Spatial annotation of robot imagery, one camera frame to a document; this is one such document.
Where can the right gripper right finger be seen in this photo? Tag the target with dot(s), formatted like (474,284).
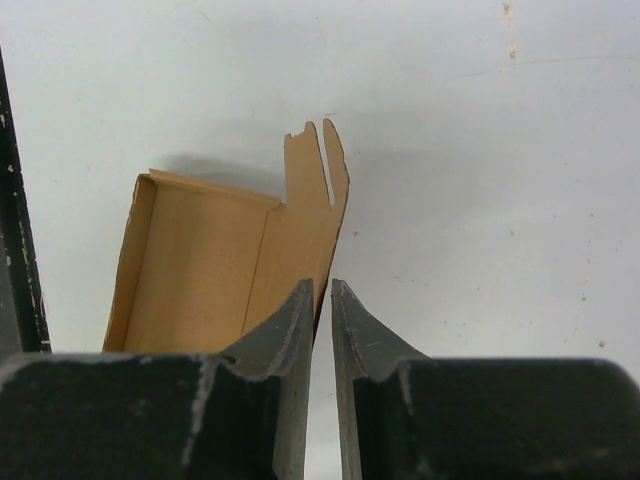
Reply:
(405,415)

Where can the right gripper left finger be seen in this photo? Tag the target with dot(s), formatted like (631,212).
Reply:
(240,413)

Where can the brown cardboard box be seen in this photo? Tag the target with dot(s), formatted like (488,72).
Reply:
(203,263)

